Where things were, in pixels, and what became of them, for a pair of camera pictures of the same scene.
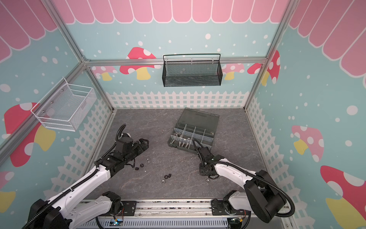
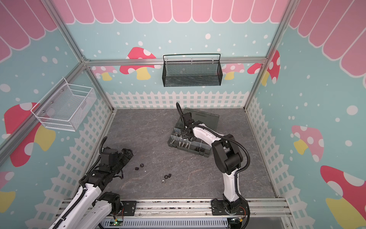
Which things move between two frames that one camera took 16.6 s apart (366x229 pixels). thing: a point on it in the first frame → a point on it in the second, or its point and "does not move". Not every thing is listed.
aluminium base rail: [186, 208] does not move
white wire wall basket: [65, 106] does not move
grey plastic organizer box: [194, 130] does not move
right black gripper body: [202, 151] → [184, 132]
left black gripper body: [136, 150] → [122, 161]
